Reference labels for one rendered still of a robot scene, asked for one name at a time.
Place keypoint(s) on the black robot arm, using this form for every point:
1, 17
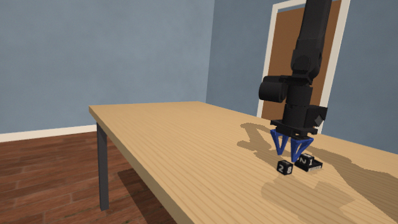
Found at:
308, 51

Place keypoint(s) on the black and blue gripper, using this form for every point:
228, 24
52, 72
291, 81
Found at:
292, 122

